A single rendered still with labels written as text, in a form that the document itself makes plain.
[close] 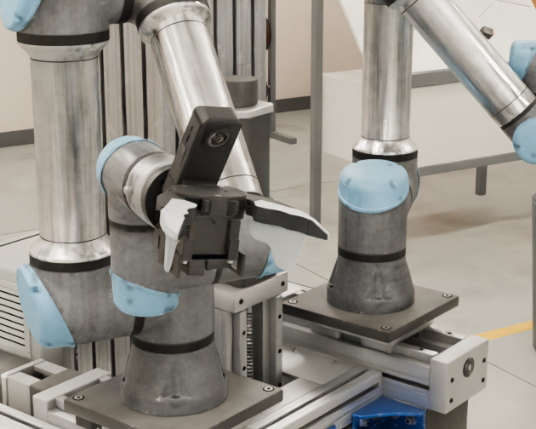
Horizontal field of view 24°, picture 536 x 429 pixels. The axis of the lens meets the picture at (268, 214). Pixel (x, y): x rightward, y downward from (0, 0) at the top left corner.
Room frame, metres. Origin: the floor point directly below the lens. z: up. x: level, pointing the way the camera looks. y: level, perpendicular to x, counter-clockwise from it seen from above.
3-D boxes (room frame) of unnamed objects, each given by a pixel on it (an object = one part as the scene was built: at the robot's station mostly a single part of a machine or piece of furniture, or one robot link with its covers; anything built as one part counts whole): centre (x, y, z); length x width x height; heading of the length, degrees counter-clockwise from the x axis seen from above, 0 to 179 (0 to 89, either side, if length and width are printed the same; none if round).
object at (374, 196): (2.01, -0.18, 1.33); 0.13 x 0.12 x 0.14; 167
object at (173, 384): (1.62, 0.13, 1.21); 0.15 x 0.15 x 0.10
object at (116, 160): (1.32, 0.14, 1.56); 0.11 x 0.08 x 0.09; 25
